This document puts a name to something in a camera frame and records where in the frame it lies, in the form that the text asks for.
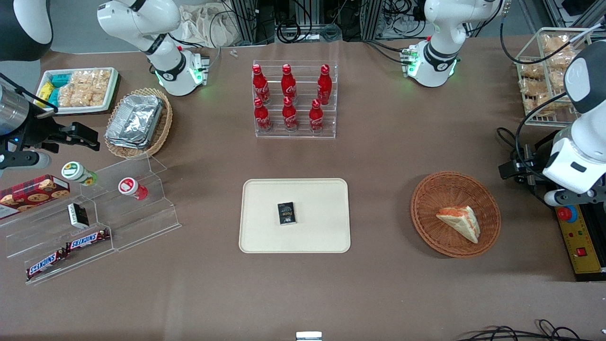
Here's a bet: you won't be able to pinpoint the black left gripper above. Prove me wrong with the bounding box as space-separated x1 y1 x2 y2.
498 154 553 189

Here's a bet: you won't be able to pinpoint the round brown wicker basket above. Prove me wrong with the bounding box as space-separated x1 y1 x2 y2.
410 171 502 259

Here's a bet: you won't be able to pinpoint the green-lidded cup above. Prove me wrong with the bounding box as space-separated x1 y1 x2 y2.
61 161 98 187

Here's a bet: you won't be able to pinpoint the red-lidded cup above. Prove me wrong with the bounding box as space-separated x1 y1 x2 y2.
118 177 149 201

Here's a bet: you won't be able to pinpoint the black and white small box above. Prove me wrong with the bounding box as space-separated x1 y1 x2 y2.
67 202 90 229

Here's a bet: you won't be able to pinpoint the white rectangular snack tray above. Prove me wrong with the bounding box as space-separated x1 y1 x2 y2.
34 67 119 116

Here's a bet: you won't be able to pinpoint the white wire basket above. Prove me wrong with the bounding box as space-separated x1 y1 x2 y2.
514 27 606 127

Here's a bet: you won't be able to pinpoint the clear acrylic stepped display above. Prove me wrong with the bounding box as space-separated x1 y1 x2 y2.
0 153 182 286

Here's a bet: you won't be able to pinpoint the stacked aluminium foil trays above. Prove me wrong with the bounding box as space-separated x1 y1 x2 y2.
105 94 164 150

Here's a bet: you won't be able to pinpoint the oval tan wicker basket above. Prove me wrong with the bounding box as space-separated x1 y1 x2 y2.
104 87 174 160

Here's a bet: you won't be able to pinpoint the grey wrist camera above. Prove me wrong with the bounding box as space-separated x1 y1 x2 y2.
0 151 52 172
544 188 577 207

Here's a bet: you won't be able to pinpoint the triangular sandwich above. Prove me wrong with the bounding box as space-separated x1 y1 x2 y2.
436 205 481 244

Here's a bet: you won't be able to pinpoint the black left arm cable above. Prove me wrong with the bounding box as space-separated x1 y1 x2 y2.
499 0 606 162

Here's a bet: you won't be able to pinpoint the red cookie box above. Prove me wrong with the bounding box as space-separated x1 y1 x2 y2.
0 174 71 220

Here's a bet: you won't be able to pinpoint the small black snack box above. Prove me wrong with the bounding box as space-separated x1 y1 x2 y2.
277 202 297 226

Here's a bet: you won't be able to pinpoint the black machine power cable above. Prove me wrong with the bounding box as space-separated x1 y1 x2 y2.
496 126 527 164

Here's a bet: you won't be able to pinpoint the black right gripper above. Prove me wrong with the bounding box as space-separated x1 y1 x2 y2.
18 105 101 153

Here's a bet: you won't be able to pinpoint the beige cloth bag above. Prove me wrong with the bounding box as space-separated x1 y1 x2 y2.
178 4 240 48

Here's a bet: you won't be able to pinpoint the beige rectangular tray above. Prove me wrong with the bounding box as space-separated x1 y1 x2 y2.
239 178 351 254

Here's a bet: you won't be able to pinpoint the red cola bottle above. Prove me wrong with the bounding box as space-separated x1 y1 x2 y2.
252 64 271 105
309 99 325 134
317 64 333 106
281 64 298 104
253 98 273 134
282 96 299 133

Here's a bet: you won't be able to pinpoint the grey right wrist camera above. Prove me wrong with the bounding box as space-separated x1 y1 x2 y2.
0 151 52 172

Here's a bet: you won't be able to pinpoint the aluminium frame post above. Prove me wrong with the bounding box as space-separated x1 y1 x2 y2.
231 0 260 44
361 0 385 41

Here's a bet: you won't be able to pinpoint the clear acrylic bottle rack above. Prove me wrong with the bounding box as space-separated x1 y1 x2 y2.
252 60 339 139

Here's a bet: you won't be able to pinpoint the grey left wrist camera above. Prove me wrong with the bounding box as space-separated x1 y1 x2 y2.
544 188 577 207

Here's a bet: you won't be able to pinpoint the snickers chocolate bar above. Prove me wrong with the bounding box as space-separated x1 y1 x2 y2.
65 229 111 252
26 249 70 279

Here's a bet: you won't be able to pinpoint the black cable bundle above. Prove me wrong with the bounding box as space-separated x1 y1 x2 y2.
455 319 606 341

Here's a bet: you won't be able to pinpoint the bagged fried snack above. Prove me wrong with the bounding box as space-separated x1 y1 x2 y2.
545 50 579 70
523 93 576 117
542 34 572 54
520 78 553 96
548 69 569 91
518 62 546 81

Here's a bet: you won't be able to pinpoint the rice cracker bag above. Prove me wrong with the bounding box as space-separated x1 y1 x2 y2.
57 84 107 108
70 70 112 90

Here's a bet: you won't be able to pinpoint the yellow emergency stop control box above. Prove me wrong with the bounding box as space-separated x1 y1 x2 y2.
554 203 606 282

